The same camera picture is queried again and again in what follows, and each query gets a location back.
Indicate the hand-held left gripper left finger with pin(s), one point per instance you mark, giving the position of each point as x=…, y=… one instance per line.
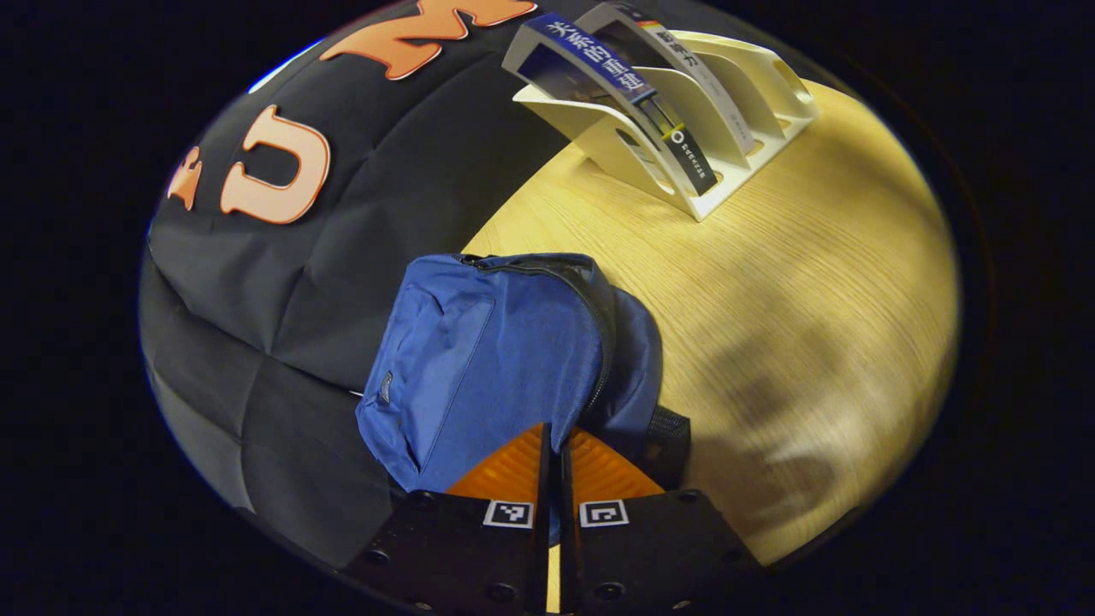
x=542, y=547

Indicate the white portrait cover book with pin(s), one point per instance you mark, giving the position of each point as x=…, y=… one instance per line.
x=701, y=77

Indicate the blue schoolbag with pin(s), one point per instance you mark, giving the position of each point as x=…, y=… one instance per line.
x=488, y=368

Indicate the blue book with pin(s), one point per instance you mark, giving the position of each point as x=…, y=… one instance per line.
x=599, y=60

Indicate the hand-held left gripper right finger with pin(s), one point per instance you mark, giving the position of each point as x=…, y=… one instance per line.
x=568, y=547

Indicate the white bookshelf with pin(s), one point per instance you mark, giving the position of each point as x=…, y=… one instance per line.
x=719, y=184

